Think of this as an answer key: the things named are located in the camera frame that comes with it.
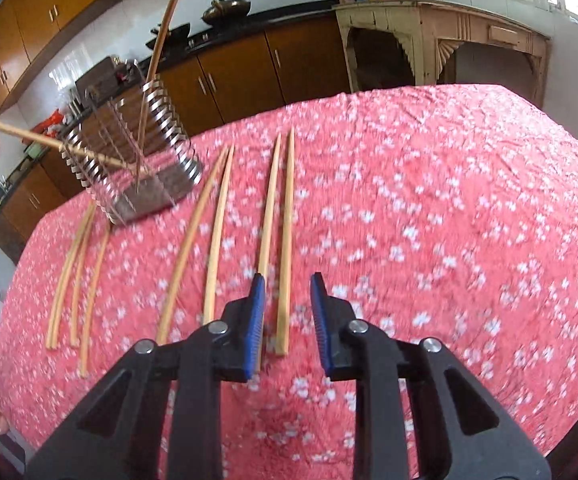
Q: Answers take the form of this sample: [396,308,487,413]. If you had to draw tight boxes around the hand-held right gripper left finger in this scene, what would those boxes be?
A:
[24,273,267,480]

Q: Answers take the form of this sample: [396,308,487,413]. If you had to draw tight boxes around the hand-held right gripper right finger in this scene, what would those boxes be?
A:
[310,272,554,480]

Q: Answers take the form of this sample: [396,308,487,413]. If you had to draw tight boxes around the wooden chopstick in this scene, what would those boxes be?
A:
[275,127,296,358]
[256,132,283,281]
[46,202,97,351]
[136,0,187,196]
[155,145,231,346]
[202,145,236,326]
[69,210,96,348]
[0,116,132,170]
[79,227,112,378]

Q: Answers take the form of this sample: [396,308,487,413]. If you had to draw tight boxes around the metal wire chopstick holder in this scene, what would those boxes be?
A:
[59,72,205,226]

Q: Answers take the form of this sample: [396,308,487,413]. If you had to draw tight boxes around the red floral tablecloth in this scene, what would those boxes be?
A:
[0,82,578,480]

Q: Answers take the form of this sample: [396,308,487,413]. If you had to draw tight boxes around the red plastic bag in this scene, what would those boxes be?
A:
[32,109,65,136]

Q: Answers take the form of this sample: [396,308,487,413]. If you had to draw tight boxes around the brown lower kitchen cabinets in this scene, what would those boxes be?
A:
[0,12,355,266]

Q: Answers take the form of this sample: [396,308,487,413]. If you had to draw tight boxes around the brown kitchen cabinets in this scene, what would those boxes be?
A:
[0,12,355,266]
[0,0,120,117]

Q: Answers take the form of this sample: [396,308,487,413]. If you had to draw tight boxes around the brown box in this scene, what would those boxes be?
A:
[74,57,130,106]

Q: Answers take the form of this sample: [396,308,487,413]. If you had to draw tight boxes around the brown upper kitchen cabinets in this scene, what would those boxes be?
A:
[0,0,120,117]

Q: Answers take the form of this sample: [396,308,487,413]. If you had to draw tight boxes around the black wok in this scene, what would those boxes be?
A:
[146,22,192,51]

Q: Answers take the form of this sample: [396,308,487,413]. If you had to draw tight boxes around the cream wooden side table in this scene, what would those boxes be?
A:
[333,0,552,108]

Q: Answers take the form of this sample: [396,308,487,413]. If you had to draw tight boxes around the black kitchen countertop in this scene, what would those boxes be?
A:
[0,0,347,233]

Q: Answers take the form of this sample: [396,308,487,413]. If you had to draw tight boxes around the dark metal pot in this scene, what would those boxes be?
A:
[201,0,251,25]

